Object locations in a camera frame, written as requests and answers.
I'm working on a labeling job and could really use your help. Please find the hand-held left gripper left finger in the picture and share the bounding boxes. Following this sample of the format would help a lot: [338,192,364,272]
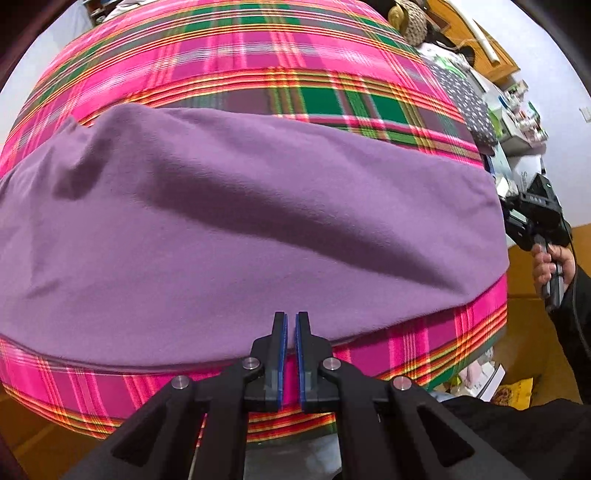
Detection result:
[62,311,289,480]

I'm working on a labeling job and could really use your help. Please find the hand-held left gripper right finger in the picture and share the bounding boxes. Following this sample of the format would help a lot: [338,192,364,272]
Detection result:
[295,311,529,480]

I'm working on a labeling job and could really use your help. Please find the purple fleece pants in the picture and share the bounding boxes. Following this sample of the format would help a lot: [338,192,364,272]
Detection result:
[0,102,511,372]

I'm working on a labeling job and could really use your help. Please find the person's right hand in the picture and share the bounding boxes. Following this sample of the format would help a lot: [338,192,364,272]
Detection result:
[531,242,578,298]

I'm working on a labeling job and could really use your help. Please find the white cabinet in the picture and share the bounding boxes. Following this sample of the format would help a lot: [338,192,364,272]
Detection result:
[482,78,552,199]

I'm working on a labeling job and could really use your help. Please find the dark purple patterned folded cloth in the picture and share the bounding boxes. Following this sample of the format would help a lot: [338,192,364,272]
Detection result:
[427,60,497,158]

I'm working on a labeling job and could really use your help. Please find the white plastic bag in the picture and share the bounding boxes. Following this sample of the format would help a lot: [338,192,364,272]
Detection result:
[434,351,504,402]

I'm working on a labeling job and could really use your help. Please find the yellow snack bag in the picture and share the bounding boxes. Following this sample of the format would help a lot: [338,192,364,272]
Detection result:
[496,377,534,411]

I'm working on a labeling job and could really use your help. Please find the white plastic pipe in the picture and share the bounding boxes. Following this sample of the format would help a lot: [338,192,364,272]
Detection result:
[441,0,502,65]

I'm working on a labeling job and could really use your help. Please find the white floral cloth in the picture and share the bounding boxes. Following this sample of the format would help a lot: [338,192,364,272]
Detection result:
[418,41,467,65]

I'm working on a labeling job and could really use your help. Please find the person's dark clothing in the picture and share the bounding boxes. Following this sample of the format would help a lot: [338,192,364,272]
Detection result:
[438,394,591,480]

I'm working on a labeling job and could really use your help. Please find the woven patterned pillow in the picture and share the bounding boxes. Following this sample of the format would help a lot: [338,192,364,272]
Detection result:
[394,0,430,47]

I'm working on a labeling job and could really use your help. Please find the pink green plaid blanket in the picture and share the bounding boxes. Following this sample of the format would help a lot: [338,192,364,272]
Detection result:
[0,0,509,446]

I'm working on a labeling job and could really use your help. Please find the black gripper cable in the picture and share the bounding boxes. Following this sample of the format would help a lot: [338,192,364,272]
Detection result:
[566,228,583,333]

